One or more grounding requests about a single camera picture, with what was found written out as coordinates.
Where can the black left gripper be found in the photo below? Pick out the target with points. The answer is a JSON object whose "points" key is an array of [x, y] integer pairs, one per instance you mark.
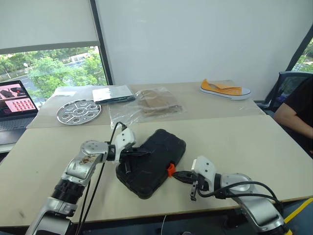
{"points": [[127, 154]]}

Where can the silver foil package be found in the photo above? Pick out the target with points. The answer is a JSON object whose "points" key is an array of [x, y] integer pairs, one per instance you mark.
{"points": [[112, 93]]}

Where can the bystander bare forearm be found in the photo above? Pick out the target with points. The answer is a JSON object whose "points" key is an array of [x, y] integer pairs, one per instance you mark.
{"points": [[291, 117]]}

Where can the white paper sheet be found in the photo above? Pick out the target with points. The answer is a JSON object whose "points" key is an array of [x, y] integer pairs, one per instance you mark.
{"points": [[66, 93]]}

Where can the round metal compartment tray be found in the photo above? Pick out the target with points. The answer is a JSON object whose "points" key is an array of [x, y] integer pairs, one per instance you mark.
{"points": [[78, 112]]}

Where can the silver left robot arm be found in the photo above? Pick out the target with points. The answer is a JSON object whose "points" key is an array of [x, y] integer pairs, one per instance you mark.
{"points": [[78, 169]]}

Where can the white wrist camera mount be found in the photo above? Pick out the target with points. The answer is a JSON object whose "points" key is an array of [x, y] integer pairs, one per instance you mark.
{"points": [[205, 167], [124, 139]]}

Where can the orange case latch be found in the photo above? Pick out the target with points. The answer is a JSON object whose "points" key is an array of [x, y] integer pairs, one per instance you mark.
{"points": [[171, 170]]}

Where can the dark slanted window frame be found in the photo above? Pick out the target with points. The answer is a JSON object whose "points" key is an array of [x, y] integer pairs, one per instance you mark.
{"points": [[299, 51]]}

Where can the open laptop computer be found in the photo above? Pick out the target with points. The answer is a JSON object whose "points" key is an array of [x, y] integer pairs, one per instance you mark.
{"points": [[14, 98]]}

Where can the yellow white canvas shoe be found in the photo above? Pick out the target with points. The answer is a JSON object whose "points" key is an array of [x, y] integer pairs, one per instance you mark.
{"points": [[227, 91]]}

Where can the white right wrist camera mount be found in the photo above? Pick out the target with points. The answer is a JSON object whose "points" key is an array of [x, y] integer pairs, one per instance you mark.
{"points": [[205, 167]]}

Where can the black plastic tool case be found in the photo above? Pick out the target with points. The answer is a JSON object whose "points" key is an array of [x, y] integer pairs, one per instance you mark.
{"points": [[156, 156]]}

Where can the clear plastic bag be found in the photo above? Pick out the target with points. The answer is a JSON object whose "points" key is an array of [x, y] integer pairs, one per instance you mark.
{"points": [[122, 115]]}

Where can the white roller window blind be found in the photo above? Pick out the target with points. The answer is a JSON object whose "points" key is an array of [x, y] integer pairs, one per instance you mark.
{"points": [[49, 22]]}

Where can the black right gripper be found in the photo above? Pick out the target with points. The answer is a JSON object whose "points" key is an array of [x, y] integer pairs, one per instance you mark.
{"points": [[198, 183]]}

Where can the dark office chair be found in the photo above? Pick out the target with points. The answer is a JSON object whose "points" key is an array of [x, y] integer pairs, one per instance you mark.
{"points": [[286, 83]]}

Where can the bystander black shirt torso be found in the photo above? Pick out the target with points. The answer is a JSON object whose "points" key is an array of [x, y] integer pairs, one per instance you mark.
{"points": [[303, 98]]}

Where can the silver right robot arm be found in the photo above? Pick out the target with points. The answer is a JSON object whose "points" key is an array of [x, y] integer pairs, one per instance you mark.
{"points": [[256, 208]]}

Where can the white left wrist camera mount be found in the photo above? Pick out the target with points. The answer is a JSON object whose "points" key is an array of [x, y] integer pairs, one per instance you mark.
{"points": [[124, 139]]}

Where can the dark window frame post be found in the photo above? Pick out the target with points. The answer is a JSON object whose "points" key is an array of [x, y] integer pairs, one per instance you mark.
{"points": [[102, 49]]}

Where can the beige folded cloth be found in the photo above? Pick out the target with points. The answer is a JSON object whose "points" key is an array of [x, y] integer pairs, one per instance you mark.
{"points": [[159, 102]]}

